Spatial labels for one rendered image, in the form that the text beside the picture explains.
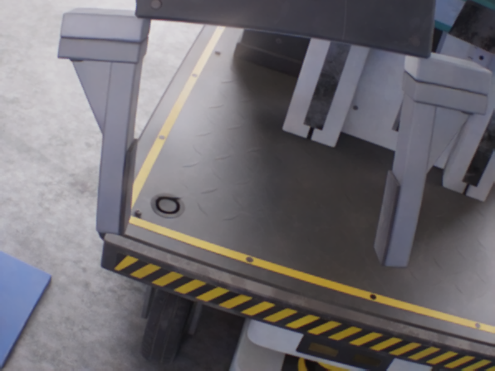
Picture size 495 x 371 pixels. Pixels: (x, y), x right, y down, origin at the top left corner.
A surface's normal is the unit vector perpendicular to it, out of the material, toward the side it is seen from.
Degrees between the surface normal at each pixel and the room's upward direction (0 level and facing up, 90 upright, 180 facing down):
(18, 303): 0
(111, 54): 66
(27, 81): 0
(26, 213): 0
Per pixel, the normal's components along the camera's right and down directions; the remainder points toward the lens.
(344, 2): 0.00, 0.29
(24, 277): 0.22, -0.73
